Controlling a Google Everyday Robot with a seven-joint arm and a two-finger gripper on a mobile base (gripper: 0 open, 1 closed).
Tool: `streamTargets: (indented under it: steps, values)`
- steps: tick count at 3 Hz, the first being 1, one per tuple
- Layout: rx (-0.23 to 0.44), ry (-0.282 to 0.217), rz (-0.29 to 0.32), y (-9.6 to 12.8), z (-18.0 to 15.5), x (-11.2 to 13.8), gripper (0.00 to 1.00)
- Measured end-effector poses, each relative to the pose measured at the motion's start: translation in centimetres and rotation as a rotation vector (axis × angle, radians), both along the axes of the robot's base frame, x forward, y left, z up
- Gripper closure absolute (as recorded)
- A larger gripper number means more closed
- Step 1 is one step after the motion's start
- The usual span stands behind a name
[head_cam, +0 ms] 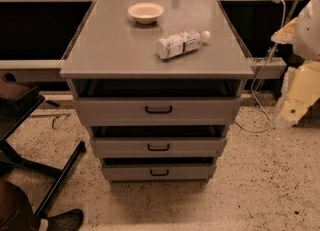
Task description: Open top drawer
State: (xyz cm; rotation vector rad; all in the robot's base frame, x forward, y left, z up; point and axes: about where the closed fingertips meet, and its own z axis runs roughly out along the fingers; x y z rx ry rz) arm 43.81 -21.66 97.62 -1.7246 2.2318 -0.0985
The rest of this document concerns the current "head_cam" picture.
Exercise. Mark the grey top drawer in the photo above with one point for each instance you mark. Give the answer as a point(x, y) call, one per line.
point(156, 111)

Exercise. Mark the grey drawer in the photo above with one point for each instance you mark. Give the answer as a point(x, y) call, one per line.
point(157, 147)
point(158, 172)
point(156, 111)

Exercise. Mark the grey middle drawer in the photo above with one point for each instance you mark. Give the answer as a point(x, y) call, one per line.
point(157, 147)

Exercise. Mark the clear plastic water bottle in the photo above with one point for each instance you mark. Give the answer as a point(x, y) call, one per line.
point(181, 43)

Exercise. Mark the grey bottom drawer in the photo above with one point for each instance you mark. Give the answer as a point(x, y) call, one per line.
point(158, 172)

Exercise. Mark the white ceramic bowl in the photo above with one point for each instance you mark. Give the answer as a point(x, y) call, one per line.
point(145, 13)

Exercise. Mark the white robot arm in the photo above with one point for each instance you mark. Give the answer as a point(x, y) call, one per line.
point(303, 33)

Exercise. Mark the brown trouser leg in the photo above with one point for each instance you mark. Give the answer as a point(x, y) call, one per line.
point(16, 213)

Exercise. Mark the grey drawer cabinet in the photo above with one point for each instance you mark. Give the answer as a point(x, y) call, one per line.
point(116, 57)

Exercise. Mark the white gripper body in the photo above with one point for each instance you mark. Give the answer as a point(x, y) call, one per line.
point(308, 34)

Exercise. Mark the black shoe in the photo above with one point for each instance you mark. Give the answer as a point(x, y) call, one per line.
point(68, 221)

